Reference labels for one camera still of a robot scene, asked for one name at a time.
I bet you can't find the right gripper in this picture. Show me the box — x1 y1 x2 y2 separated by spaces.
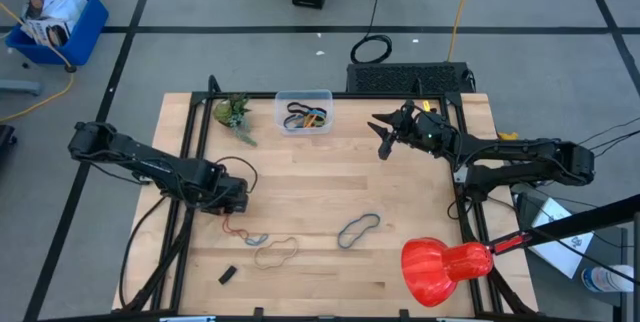
367 104 456 162

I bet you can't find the red rubber band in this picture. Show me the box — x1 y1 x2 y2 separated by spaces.
221 213 250 239

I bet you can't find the small blue rubber band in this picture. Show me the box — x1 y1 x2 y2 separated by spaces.
243 232 270 248

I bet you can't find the light wooden board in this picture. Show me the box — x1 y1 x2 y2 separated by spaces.
252 235 301 271

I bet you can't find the black rubber band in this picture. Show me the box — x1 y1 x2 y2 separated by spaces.
283 101 329 131

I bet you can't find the blue tray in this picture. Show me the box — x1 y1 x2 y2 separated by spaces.
336 212 382 250

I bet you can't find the clear plastic bin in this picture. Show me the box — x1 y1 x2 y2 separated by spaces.
273 88 335 137

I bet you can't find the blue storage bin cart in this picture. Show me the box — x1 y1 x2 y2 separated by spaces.
4 0 110 67

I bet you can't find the black perforated computer case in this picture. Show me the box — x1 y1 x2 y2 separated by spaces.
345 61 477 95

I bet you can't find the small black block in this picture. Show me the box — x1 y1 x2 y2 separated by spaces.
217 264 239 286

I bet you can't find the artificial potted succulent plant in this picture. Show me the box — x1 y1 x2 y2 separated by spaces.
212 92 259 148

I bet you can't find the red desk lamp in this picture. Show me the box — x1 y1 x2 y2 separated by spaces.
400 230 534 308

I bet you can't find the white paper sheet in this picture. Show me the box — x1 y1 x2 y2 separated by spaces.
528 196 596 280

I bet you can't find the grey furniture foot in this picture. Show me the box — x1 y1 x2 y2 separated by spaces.
0 79 43 97

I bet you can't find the white cardboard box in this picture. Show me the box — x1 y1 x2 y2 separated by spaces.
22 0 89 47

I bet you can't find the white bottle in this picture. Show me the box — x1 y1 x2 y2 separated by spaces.
580 263 637 294

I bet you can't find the black aluminium table frame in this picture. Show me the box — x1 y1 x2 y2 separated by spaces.
112 75 541 322

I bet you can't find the black hanging cable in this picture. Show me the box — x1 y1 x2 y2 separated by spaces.
348 0 426 66

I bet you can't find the yellow hanging cable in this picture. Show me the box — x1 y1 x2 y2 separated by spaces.
445 0 481 63

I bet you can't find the yellow floor cable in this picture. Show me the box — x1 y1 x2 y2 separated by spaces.
0 1 76 124

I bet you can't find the black camera frame strut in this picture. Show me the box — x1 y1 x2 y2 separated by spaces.
524 206 640 248

